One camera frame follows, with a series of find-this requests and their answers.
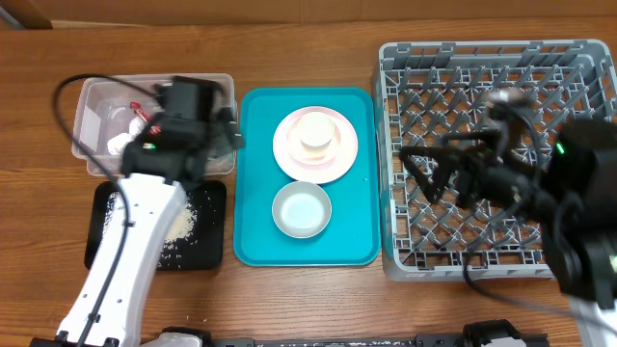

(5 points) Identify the clear plastic storage bin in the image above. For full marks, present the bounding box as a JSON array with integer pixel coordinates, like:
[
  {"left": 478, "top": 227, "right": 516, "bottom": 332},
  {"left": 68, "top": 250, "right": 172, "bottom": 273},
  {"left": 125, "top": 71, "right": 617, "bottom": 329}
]
[{"left": 71, "top": 72, "right": 237, "bottom": 176}]

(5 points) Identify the grey dishwasher rack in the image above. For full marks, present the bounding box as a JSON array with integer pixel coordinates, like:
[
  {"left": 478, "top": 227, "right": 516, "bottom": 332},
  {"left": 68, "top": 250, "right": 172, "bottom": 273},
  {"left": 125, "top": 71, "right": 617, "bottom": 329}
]
[{"left": 373, "top": 40, "right": 616, "bottom": 281}]

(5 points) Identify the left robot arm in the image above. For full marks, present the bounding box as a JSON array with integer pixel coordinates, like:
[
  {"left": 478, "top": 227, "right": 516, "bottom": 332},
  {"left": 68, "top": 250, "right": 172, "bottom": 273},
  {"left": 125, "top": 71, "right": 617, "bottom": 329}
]
[{"left": 31, "top": 75, "right": 243, "bottom": 346}]

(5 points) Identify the pink bowl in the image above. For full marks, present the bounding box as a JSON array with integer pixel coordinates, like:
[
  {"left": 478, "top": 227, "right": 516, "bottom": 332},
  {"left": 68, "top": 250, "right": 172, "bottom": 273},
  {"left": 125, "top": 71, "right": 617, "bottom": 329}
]
[{"left": 286, "top": 130, "right": 339, "bottom": 165}]

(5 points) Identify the teal serving tray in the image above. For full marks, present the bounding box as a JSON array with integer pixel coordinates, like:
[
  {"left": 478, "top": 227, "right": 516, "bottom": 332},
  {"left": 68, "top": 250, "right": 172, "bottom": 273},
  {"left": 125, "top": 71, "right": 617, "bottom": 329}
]
[{"left": 233, "top": 87, "right": 381, "bottom": 266}]

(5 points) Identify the white cup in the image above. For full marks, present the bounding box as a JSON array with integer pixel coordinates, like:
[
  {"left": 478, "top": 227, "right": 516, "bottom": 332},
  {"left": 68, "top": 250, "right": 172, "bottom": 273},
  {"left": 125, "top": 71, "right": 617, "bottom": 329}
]
[{"left": 296, "top": 111, "right": 335, "bottom": 148}]

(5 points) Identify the cardboard backdrop wall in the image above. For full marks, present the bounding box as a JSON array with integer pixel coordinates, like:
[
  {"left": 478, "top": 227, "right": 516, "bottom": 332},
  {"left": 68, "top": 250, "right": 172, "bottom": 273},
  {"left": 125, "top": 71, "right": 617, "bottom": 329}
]
[{"left": 1, "top": 0, "right": 616, "bottom": 29}]

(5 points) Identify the white pink plate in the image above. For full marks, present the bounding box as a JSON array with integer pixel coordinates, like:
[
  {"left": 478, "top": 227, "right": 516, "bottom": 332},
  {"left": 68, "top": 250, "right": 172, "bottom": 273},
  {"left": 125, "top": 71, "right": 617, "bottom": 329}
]
[{"left": 273, "top": 106, "right": 359, "bottom": 184}]

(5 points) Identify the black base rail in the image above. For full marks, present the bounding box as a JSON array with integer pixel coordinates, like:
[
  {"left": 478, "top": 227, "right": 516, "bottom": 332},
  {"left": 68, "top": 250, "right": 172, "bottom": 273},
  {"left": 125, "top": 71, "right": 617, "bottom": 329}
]
[{"left": 153, "top": 318, "right": 550, "bottom": 347}]

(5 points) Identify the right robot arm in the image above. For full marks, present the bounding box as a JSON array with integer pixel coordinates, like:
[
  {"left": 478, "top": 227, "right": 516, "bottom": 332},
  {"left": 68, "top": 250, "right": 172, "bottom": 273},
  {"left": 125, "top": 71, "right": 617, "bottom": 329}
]
[{"left": 399, "top": 89, "right": 616, "bottom": 346}]

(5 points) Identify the white napkin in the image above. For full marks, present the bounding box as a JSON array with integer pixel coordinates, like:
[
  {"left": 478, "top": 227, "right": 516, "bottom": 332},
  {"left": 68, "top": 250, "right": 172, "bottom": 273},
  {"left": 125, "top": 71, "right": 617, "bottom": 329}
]
[{"left": 107, "top": 117, "right": 146, "bottom": 155}]

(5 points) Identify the grey bowl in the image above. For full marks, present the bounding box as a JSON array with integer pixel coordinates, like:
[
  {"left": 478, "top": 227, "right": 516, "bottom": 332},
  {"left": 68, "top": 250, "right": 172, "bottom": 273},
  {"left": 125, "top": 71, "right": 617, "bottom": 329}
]
[{"left": 272, "top": 181, "right": 333, "bottom": 239}]

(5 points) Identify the red snack wrapper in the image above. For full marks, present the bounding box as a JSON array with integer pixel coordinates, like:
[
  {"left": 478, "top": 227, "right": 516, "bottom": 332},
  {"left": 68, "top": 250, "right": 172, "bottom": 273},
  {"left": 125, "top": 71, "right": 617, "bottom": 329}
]
[{"left": 129, "top": 102, "right": 151, "bottom": 135}]

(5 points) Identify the black plastic tray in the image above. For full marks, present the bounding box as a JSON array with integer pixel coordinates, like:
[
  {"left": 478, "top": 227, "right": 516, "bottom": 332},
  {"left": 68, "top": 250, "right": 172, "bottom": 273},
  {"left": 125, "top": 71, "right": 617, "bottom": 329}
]
[{"left": 84, "top": 180, "right": 227, "bottom": 271}]

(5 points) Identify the pile of white rice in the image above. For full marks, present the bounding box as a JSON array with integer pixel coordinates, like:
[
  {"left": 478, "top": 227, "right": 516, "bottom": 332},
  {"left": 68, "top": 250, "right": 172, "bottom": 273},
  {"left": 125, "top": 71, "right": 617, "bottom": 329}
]
[{"left": 103, "top": 190, "right": 218, "bottom": 269}]

